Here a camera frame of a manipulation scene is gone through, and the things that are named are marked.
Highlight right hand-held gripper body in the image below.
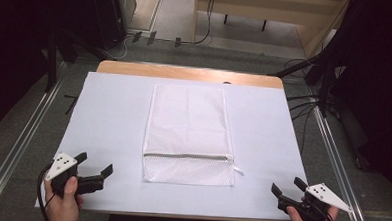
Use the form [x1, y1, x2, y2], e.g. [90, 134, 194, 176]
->
[276, 180, 354, 221]

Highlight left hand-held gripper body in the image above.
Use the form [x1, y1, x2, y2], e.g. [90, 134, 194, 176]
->
[44, 151, 107, 201]

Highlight white mesh laundry bag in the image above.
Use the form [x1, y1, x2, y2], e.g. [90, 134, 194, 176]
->
[141, 83, 249, 189]

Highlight person's left hand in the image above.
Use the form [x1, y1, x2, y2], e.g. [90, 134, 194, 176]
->
[42, 174, 86, 221]

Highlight white table sheet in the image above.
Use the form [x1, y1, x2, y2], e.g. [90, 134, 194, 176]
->
[33, 69, 313, 221]

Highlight black metal stand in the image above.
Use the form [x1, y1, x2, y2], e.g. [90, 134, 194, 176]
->
[266, 48, 340, 120]
[44, 28, 80, 95]

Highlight black curtain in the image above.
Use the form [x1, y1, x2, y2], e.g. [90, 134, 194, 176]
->
[308, 0, 392, 205]
[0, 0, 102, 144]

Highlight wooden table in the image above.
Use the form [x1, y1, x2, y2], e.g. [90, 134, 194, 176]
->
[95, 59, 286, 90]

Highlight black cabinet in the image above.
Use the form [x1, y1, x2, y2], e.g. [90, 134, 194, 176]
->
[90, 0, 139, 53]

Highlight light wooden bench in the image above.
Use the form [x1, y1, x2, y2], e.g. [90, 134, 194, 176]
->
[191, 0, 353, 61]

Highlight metal floor rail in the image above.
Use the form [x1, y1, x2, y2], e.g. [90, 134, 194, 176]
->
[306, 104, 376, 221]
[0, 76, 65, 217]

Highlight black floor cables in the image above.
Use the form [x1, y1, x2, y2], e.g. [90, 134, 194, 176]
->
[282, 57, 322, 158]

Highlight white floor cable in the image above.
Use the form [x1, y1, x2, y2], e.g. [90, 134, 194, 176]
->
[100, 32, 135, 62]

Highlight black hanging cable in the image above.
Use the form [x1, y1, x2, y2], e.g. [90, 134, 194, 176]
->
[181, 0, 217, 47]

